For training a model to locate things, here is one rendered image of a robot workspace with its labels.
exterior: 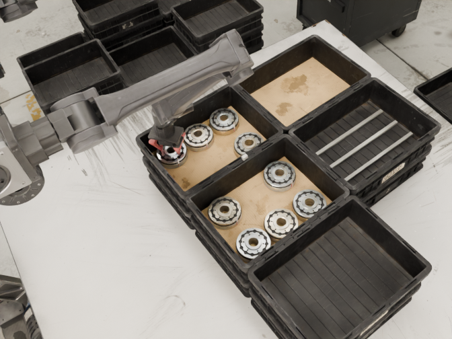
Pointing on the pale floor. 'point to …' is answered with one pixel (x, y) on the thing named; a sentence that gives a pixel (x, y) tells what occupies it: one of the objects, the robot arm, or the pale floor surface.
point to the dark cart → (360, 17)
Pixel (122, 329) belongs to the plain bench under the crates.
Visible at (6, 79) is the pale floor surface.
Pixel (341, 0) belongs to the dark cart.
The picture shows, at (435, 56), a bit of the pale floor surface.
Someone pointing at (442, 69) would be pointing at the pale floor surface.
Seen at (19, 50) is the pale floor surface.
